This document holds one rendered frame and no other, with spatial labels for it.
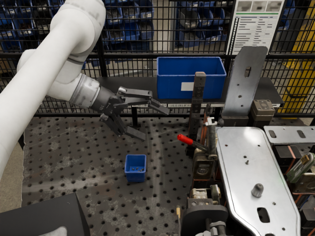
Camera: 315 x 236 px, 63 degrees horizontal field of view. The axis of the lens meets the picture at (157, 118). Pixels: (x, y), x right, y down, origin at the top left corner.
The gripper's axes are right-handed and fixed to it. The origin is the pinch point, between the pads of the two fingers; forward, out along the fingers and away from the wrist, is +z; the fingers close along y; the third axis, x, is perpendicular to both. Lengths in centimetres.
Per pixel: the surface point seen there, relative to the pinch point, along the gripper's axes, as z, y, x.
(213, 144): 21.4, 4.6, -1.7
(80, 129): -10, -66, 49
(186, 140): 13.3, 0.5, -0.9
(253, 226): 36.7, 0.1, -24.0
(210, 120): 14.5, 11.3, 0.2
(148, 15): 12, -32, 183
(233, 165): 35.7, -0.6, -1.0
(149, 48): 36, -71, 208
